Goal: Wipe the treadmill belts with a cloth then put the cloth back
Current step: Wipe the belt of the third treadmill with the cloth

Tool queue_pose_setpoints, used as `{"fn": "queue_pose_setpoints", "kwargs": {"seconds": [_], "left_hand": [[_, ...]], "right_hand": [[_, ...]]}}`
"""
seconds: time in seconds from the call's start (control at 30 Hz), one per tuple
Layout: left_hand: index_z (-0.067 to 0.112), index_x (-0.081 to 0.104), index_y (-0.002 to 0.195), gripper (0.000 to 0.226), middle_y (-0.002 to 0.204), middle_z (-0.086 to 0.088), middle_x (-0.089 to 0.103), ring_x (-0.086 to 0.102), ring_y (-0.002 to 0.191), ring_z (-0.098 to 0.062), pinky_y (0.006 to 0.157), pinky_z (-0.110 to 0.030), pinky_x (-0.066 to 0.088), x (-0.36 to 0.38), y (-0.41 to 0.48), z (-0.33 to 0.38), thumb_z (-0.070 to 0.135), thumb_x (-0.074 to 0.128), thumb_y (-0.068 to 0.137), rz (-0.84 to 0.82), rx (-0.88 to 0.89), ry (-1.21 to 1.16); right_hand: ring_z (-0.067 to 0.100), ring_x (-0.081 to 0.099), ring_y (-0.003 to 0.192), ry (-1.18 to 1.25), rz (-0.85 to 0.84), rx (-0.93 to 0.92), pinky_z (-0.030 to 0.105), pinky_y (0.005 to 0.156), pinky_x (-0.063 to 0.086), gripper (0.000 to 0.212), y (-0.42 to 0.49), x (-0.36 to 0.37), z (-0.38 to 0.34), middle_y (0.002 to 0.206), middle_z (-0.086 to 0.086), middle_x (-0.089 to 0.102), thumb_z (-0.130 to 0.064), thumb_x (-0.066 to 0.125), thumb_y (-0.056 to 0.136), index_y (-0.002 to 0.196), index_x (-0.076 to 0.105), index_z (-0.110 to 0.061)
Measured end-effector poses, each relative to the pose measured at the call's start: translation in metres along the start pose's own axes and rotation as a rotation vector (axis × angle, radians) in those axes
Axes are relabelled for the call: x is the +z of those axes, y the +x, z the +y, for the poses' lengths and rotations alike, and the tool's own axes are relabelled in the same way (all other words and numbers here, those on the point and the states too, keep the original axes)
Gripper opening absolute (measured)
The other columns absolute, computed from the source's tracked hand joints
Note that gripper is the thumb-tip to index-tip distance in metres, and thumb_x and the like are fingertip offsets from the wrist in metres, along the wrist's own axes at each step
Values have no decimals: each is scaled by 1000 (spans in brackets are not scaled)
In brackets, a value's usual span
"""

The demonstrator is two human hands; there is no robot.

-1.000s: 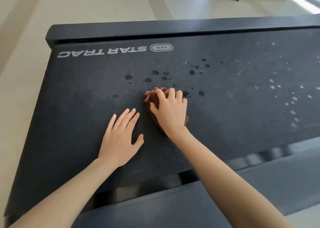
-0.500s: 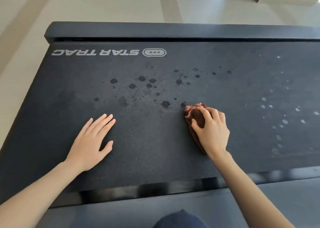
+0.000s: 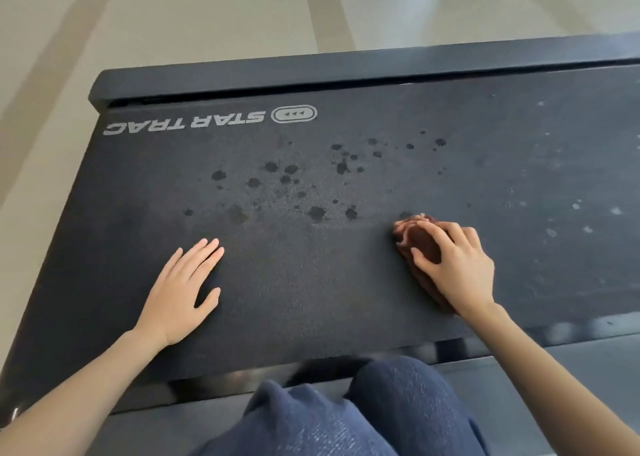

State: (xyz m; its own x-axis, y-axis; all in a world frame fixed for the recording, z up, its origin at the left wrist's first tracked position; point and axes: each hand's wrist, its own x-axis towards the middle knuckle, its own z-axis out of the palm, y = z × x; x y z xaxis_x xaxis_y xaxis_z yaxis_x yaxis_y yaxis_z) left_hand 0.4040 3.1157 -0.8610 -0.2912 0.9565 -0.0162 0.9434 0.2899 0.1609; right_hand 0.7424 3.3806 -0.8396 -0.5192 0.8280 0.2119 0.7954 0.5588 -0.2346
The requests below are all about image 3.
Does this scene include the grey treadmill with red label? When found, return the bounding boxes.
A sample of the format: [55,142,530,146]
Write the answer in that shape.
[0,31,640,456]

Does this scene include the person's left hand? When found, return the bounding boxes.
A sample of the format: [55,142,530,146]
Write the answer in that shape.
[132,238,225,349]

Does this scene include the person's right forearm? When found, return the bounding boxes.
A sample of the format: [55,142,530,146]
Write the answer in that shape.
[459,303,629,456]

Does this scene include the person's left forearm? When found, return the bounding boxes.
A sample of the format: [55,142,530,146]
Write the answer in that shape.
[0,328,169,456]

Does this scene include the person's right hand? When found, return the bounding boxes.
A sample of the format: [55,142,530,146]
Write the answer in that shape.
[409,220,501,321]

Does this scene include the brown cleaning cloth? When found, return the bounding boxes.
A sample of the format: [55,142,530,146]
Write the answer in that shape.
[392,214,459,315]

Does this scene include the person's dark blue trousers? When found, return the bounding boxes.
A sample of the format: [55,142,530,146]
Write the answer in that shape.
[192,355,491,456]

